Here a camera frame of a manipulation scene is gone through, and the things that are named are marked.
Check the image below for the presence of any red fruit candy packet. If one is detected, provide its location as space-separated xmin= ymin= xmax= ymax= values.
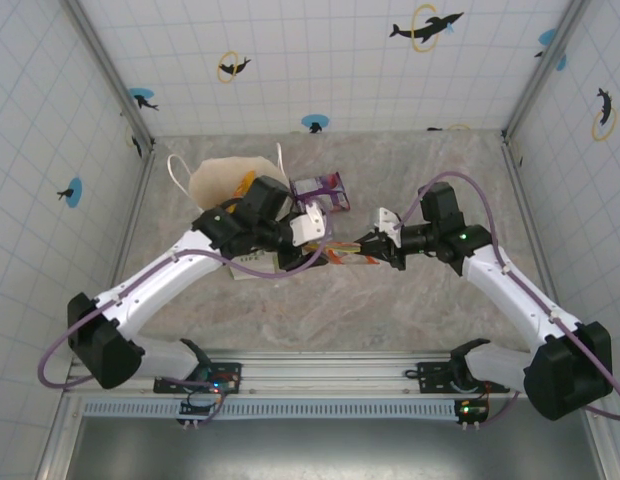
xmin=309 ymin=239 xmax=382 ymax=266

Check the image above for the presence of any white floral paper bag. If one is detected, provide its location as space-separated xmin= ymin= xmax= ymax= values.
xmin=167 ymin=142 xmax=291 ymax=281

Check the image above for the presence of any purple white snack packet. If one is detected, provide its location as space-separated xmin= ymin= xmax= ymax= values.
xmin=288 ymin=172 xmax=352 ymax=215

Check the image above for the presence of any grey metal panel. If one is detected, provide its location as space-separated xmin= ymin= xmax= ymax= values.
xmin=64 ymin=414 xmax=606 ymax=480

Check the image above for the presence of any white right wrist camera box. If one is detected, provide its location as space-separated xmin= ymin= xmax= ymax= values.
xmin=368 ymin=207 xmax=404 ymax=247

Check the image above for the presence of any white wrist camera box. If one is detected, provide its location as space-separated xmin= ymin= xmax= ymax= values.
xmin=368 ymin=207 xmax=404 ymax=247
xmin=288 ymin=199 xmax=326 ymax=247

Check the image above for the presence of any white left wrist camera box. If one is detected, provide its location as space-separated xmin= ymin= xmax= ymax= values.
xmin=288 ymin=199 xmax=326 ymax=247

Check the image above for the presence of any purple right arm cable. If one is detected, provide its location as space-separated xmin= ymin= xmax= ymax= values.
xmin=392 ymin=172 xmax=620 ymax=421

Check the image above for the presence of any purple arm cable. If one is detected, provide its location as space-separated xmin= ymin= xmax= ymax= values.
xmin=37 ymin=197 xmax=336 ymax=389
xmin=392 ymin=172 xmax=620 ymax=421

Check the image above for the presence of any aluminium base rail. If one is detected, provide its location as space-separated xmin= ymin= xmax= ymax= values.
xmin=63 ymin=349 xmax=609 ymax=399

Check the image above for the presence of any white slotted cable duct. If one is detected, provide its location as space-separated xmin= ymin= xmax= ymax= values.
xmin=82 ymin=398 xmax=464 ymax=419

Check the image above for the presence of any aluminium frame post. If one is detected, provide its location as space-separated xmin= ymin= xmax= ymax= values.
xmin=59 ymin=0 xmax=156 ymax=151
xmin=502 ymin=0 xmax=591 ymax=144

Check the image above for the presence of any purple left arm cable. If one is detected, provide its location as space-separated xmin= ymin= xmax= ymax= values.
xmin=37 ymin=197 xmax=336 ymax=389

